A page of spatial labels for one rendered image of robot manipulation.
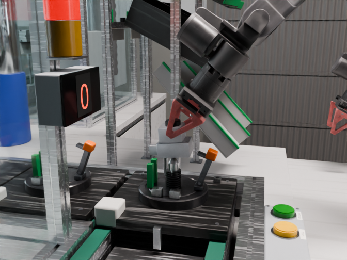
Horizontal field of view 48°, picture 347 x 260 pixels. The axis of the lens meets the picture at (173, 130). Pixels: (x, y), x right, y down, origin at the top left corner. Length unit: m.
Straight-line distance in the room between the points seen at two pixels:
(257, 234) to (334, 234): 0.29
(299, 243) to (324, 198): 0.45
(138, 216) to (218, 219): 0.14
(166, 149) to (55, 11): 0.33
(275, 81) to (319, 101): 0.41
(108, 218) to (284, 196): 0.54
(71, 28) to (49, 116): 0.13
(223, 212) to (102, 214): 0.22
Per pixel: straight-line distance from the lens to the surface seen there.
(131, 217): 0.73
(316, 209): 1.06
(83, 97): 0.59
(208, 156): 0.75
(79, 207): 0.78
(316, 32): 3.54
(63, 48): 0.57
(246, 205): 0.80
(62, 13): 0.57
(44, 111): 0.56
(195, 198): 0.75
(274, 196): 1.10
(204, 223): 0.70
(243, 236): 0.70
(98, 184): 0.88
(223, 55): 0.69
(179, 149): 0.75
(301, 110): 3.60
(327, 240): 0.93
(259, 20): 0.70
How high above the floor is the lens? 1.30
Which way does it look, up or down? 15 degrees down
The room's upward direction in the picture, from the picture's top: straight up
